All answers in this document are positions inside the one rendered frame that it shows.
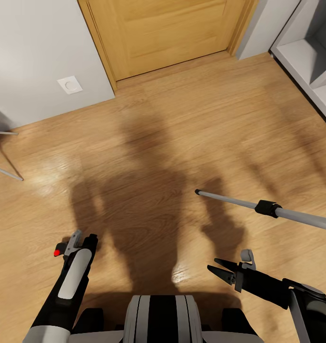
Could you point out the robot trunk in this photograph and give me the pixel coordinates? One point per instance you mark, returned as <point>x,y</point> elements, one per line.
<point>162,319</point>

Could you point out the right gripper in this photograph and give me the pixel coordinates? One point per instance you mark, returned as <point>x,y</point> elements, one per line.
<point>255,282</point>

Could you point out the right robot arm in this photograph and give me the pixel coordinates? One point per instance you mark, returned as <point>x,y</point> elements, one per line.
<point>306,303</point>

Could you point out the digital camera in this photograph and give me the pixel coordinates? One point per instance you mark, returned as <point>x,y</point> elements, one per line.
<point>61,248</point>

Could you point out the camera tripod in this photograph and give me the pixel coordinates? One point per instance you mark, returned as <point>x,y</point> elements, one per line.
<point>272,209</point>

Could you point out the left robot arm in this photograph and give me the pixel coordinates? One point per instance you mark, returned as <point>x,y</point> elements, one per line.
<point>57,317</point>

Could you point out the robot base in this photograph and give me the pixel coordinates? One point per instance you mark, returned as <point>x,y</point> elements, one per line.
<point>236,329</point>

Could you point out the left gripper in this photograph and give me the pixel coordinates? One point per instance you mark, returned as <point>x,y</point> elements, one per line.
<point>90,242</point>

